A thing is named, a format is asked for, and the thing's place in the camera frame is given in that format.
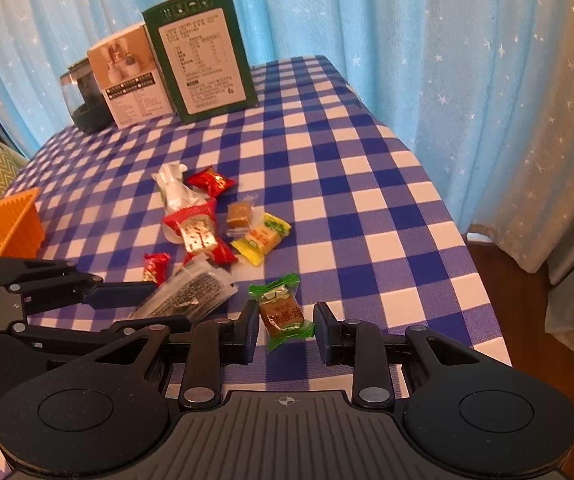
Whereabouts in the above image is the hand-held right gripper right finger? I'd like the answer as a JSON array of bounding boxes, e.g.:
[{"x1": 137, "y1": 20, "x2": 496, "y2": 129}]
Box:
[{"x1": 313, "y1": 301, "x2": 488, "y2": 409}]

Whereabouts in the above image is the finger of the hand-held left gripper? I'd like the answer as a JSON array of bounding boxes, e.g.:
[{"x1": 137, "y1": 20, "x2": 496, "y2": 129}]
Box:
[
  {"x1": 10, "y1": 314, "x2": 193, "y2": 356},
  {"x1": 0, "y1": 256, "x2": 157, "y2": 318}
]

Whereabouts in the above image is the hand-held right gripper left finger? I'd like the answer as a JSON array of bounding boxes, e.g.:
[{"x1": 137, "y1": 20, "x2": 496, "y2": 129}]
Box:
[{"x1": 74, "y1": 305, "x2": 260, "y2": 409}]

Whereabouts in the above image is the green candy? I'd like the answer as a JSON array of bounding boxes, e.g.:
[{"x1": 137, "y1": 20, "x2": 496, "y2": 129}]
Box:
[{"x1": 248, "y1": 273, "x2": 315, "y2": 352}]

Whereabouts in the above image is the silver grey snack packet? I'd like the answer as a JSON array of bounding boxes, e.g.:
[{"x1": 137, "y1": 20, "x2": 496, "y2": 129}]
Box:
[{"x1": 128, "y1": 255, "x2": 239, "y2": 322}]

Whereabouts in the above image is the small red candy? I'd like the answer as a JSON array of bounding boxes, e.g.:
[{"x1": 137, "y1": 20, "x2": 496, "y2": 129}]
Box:
[{"x1": 142, "y1": 252, "x2": 171, "y2": 285}]

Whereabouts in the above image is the yellow snack packet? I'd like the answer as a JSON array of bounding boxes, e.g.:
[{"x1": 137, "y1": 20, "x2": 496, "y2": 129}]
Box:
[{"x1": 230, "y1": 212, "x2": 291, "y2": 267}]

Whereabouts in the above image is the large red snack packet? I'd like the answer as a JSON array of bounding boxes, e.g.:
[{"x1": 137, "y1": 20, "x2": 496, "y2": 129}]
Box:
[{"x1": 162, "y1": 199, "x2": 239, "y2": 266}]

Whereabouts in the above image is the white snack packet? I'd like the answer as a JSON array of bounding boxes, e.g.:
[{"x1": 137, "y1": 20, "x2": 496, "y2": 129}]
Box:
[{"x1": 151, "y1": 163, "x2": 205, "y2": 241}]

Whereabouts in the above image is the brown candy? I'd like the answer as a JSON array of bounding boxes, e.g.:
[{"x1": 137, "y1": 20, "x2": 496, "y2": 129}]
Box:
[{"x1": 222, "y1": 195, "x2": 260, "y2": 238}]

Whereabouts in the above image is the orange plastic basket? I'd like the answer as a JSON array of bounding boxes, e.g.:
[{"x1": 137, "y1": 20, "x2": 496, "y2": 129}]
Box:
[{"x1": 0, "y1": 187, "x2": 45, "y2": 268}]

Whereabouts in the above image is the blue white checked tablecloth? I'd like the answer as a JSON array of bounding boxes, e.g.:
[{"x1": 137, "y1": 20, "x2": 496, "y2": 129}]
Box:
[{"x1": 0, "y1": 55, "x2": 515, "y2": 480}]

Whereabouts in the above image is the dark glass jar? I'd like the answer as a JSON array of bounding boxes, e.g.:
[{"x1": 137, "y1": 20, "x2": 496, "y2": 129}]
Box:
[{"x1": 60, "y1": 60, "x2": 118, "y2": 134}]

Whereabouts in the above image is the white cardboard box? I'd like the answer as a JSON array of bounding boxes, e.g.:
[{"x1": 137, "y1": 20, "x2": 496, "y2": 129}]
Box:
[{"x1": 87, "y1": 24, "x2": 174, "y2": 129}]

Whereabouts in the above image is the grey star curtain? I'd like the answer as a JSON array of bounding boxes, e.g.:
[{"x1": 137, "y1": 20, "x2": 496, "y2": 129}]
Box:
[{"x1": 467, "y1": 180, "x2": 574, "y2": 273}]

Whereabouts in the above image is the green cardboard box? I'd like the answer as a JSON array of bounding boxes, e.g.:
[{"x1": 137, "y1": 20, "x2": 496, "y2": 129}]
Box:
[{"x1": 142, "y1": 0, "x2": 259, "y2": 125}]

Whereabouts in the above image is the blue star curtain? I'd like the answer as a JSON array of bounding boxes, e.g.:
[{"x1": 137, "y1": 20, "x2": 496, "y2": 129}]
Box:
[{"x1": 0, "y1": 0, "x2": 574, "y2": 241}]

